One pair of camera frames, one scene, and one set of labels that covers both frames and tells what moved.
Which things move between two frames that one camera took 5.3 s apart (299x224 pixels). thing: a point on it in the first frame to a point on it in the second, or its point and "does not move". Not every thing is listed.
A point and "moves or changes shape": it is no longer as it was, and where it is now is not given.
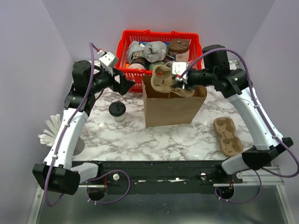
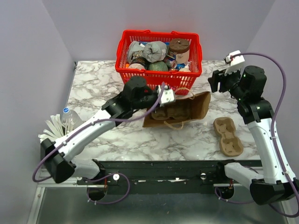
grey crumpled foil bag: (152, 52) does not move
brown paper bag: (181, 106) moves or changes shape
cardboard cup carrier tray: (161, 82) to (163, 113)
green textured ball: (152, 65) does not move
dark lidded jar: (137, 62) does not move
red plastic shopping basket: (136, 76) does not move
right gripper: (182, 85) to (217, 77)
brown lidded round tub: (180, 47) does not move
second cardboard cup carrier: (231, 145) does not move
